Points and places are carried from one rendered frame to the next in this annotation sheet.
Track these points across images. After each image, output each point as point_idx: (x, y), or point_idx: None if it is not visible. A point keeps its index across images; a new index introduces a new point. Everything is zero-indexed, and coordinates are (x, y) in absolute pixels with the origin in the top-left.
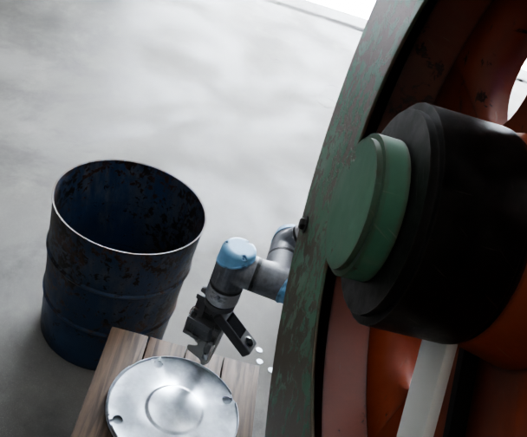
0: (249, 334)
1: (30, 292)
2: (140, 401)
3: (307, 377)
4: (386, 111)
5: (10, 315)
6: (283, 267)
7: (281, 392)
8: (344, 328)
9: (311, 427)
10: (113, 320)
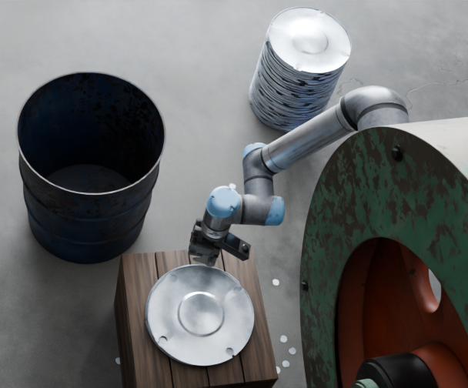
0: (243, 242)
1: (8, 205)
2: (173, 317)
3: None
4: None
5: (4, 235)
6: (263, 199)
7: None
8: (349, 360)
9: None
10: (109, 231)
